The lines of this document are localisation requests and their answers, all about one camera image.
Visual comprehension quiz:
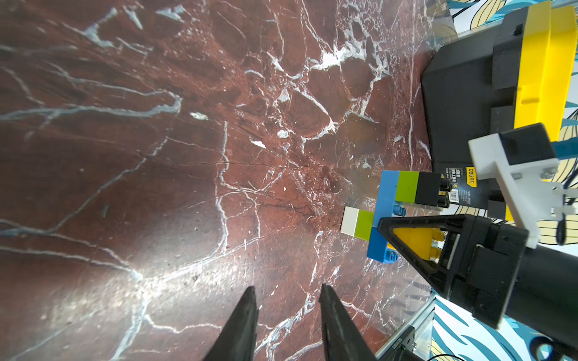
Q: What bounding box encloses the green lego brick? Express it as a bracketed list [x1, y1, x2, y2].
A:
[395, 171, 419, 204]
[354, 210, 374, 242]

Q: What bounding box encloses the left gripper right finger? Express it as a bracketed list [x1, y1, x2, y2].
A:
[319, 284, 376, 361]

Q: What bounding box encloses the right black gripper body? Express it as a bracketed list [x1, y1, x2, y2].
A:
[444, 215, 577, 349]

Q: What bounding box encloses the yellow lego brick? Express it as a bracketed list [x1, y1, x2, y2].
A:
[394, 228, 446, 261]

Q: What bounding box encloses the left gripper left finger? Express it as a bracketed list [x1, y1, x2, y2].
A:
[203, 286, 259, 360]

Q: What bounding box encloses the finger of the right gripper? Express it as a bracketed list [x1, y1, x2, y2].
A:
[377, 215, 470, 298]

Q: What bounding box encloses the yellow black toolbox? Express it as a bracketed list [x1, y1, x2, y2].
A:
[421, 1, 577, 221]

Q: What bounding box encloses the white lego brick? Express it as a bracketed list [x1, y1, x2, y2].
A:
[340, 206, 359, 236]

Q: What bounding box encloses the small dark blue lego brick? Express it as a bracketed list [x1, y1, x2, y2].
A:
[367, 228, 399, 264]

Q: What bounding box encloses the long light blue lego brick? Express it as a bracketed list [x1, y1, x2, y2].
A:
[373, 171, 406, 228]

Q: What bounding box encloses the black lego brick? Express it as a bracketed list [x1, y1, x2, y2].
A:
[414, 172, 453, 208]

